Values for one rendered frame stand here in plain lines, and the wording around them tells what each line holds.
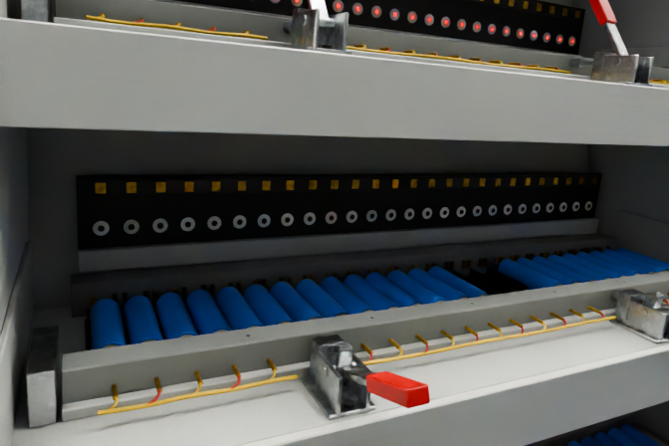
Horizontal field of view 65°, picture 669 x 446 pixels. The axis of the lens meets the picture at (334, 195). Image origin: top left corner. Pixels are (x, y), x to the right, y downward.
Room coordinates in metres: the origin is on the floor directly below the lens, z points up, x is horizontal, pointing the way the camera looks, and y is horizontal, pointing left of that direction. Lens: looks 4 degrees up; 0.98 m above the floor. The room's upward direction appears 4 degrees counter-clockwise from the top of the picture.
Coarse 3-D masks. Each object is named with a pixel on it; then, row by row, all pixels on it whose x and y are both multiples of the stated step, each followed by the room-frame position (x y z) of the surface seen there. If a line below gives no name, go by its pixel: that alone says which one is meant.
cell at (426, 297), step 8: (392, 272) 0.44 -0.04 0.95; (400, 272) 0.44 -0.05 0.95; (392, 280) 0.44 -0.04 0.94; (400, 280) 0.43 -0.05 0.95; (408, 280) 0.43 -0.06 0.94; (408, 288) 0.42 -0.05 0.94; (416, 288) 0.41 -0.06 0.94; (424, 288) 0.41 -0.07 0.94; (416, 296) 0.41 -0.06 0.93; (424, 296) 0.40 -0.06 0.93; (432, 296) 0.40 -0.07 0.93; (424, 304) 0.40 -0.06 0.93
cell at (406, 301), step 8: (376, 272) 0.44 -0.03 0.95; (368, 280) 0.43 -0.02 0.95; (376, 280) 0.43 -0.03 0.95; (384, 280) 0.42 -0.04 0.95; (376, 288) 0.42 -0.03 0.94; (384, 288) 0.41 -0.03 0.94; (392, 288) 0.41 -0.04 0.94; (400, 288) 0.41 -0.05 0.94; (392, 296) 0.40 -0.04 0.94; (400, 296) 0.40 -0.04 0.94; (408, 296) 0.39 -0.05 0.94; (400, 304) 0.39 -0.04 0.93; (408, 304) 0.39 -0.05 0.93; (416, 304) 0.39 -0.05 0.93
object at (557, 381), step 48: (240, 240) 0.43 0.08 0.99; (288, 240) 0.44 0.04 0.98; (336, 240) 0.46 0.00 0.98; (384, 240) 0.49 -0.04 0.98; (432, 240) 0.51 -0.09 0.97; (480, 240) 0.54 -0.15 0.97; (624, 240) 0.62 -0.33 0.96; (0, 336) 0.23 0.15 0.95; (48, 336) 0.28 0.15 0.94; (528, 336) 0.39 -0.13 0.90; (576, 336) 0.40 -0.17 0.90; (624, 336) 0.40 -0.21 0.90; (0, 384) 0.21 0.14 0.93; (48, 384) 0.25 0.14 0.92; (288, 384) 0.31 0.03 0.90; (432, 384) 0.32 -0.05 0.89; (480, 384) 0.32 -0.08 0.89; (528, 384) 0.33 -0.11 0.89; (576, 384) 0.35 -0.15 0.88; (624, 384) 0.38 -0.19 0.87; (0, 432) 0.21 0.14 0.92; (48, 432) 0.25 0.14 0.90; (96, 432) 0.26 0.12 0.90; (144, 432) 0.26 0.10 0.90; (192, 432) 0.26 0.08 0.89; (240, 432) 0.26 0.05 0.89; (288, 432) 0.27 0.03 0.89; (336, 432) 0.27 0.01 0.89; (384, 432) 0.29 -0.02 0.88; (432, 432) 0.30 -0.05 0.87; (480, 432) 0.32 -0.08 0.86; (528, 432) 0.34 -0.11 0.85
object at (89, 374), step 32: (544, 288) 0.42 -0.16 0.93; (576, 288) 0.43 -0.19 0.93; (608, 288) 0.43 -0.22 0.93; (640, 288) 0.45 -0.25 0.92; (320, 320) 0.33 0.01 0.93; (352, 320) 0.34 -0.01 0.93; (384, 320) 0.34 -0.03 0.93; (416, 320) 0.35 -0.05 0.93; (448, 320) 0.36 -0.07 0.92; (480, 320) 0.38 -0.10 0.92; (512, 320) 0.39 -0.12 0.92; (544, 320) 0.41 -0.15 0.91; (96, 352) 0.28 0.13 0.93; (128, 352) 0.28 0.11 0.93; (160, 352) 0.28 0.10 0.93; (192, 352) 0.29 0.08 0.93; (224, 352) 0.29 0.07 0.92; (256, 352) 0.30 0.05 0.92; (288, 352) 0.31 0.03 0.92; (64, 384) 0.26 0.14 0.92; (96, 384) 0.27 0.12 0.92; (128, 384) 0.28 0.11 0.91; (160, 384) 0.28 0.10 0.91; (256, 384) 0.29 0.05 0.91
